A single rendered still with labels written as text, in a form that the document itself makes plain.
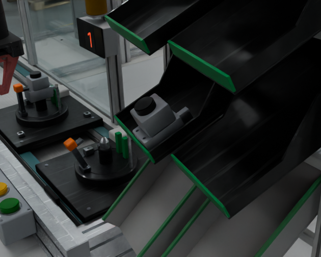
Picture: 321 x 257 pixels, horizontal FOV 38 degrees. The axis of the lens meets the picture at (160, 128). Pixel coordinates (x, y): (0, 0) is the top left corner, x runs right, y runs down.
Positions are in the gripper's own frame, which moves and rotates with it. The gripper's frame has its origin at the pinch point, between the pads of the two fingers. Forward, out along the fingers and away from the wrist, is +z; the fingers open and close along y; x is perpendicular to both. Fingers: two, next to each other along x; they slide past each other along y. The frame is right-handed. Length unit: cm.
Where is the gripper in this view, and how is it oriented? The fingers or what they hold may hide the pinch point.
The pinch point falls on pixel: (2, 89)
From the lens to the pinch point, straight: 82.7
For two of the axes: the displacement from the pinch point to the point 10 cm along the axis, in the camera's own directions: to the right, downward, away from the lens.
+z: 0.5, 8.6, 5.0
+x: -8.1, 3.3, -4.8
